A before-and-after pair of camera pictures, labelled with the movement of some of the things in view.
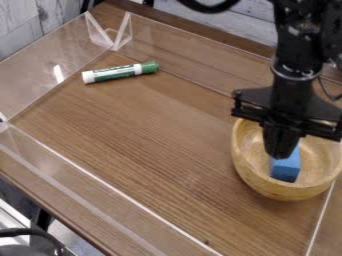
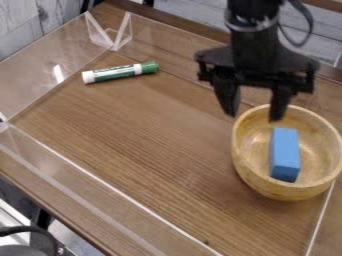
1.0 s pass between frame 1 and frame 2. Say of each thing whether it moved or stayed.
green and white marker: stayed
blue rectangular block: stayed
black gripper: moved
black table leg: stayed
